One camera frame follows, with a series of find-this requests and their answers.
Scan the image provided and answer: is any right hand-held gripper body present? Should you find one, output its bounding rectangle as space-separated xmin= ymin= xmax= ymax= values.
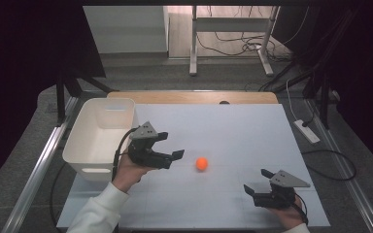
xmin=254 ymin=169 xmax=311 ymax=210

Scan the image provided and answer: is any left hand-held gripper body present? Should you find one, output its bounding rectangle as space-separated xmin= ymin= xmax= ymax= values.
xmin=127 ymin=120 xmax=174 ymax=170

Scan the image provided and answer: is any orange ball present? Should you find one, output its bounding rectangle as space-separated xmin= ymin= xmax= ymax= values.
xmin=195 ymin=156 xmax=209 ymax=172

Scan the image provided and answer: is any white plastic bin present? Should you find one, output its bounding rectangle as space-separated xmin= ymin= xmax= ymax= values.
xmin=62 ymin=97 xmax=140 ymax=183

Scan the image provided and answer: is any person's right hand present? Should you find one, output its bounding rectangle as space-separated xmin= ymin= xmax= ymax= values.
xmin=268 ymin=197 xmax=305 ymax=229

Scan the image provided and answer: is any person's left hand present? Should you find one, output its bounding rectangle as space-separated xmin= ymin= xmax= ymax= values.
xmin=111 ymin=154 xmax=156 ymax=194

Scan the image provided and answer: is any white power strip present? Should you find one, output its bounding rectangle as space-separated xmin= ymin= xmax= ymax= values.
xmin=293 ymin=119 xmax=321 ymax=145

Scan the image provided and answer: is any black metal stand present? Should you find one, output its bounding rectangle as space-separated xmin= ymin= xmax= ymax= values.
xmin=302 ymin=64 xmax=333 ymax=130

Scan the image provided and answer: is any black tripod stand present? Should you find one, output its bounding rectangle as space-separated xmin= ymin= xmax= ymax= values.
xmin=55 ymin=69 xmax=119 ymax=125

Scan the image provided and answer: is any white cabinet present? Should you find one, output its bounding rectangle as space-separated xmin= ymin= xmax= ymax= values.
xmin=83 ymin=5 xmax=169 ymax=54

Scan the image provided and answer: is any black curtain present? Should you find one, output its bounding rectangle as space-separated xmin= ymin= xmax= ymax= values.
xmin=0 ymin=0 xmax=106 ymax=195
xmin=273 ymin=0 xmax=373 ymax=183

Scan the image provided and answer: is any left hand-held gripper black cable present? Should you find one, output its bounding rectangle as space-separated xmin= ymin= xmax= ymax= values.
xmin=111 ymin=126 xmax=140 ymax=183

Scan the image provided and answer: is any hand-held gripper black cable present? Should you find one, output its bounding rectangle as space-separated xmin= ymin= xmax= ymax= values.
xmin=293 ymin=193 xmax=309 ymax=226
xmin=111 ymin=126 xmax=140 ymax=183

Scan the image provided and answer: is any right hand-held gripper black cable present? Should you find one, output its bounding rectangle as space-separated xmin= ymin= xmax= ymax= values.
xmin=293 ymin=193 xmax=309 ymax=226

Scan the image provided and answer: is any black looped floor cable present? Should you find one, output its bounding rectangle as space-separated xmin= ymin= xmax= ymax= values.
xmin=300 ymin=149 xmax=357 ymax=182

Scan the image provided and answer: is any white power cable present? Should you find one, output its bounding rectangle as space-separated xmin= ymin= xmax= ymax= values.
xmin=286 ymin=80 xmax=298 ymax=122

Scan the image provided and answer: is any aluminium rail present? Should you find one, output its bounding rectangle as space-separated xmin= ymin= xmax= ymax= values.
xmin=305 ymin=98 xmax=373 ymax=233
xmin=1 ymin=96 xmax=79 ymax=233

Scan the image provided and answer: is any white metal desk frame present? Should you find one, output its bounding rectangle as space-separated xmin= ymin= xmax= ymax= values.
xmin=188 ymin=5 xmax=281 ymax=78

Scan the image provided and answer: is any black cable beside table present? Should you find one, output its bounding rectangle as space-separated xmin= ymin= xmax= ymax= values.
xmin=49 ymin=161 xmax=69 ymax=229

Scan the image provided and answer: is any tangle of black cables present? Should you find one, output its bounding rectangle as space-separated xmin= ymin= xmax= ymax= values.
xmin=195 ymin=5 xmax=310 ymax=62

